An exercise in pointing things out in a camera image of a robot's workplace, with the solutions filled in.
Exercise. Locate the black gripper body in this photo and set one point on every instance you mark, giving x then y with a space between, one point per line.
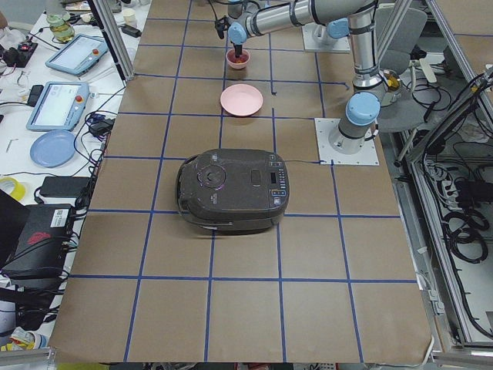
239 49

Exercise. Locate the red apple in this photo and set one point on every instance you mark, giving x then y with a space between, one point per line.
239 59

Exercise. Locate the pink bowl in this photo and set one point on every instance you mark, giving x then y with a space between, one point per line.
230 54

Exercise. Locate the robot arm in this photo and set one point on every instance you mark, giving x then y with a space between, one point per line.
354 21

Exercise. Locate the pink plate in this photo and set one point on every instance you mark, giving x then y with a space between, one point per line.
241 100

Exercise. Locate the blue plate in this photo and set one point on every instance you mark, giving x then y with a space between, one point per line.
53 148

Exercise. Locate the dark grey rice cooker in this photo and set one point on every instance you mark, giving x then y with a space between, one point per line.
233 190

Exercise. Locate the upper blue teach pendant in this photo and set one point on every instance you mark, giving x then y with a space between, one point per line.
79 55

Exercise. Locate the blue teach pendant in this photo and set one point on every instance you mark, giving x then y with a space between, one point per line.
79 55
59 107

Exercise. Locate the grey office chair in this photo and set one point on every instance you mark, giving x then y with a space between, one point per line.
403 113

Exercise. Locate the lower blue teach pendant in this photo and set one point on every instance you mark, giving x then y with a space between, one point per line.
59 107

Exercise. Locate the black power brick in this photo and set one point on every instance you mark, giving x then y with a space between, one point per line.
63 187

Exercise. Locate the yellow tape roll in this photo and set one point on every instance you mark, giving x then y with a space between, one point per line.
13 188

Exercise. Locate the black computer box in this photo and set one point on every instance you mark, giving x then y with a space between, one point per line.
40 251

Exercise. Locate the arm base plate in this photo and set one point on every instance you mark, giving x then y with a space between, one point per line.
346 154
323 40

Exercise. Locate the left aluminium frame post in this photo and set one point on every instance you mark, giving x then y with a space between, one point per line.
110 31

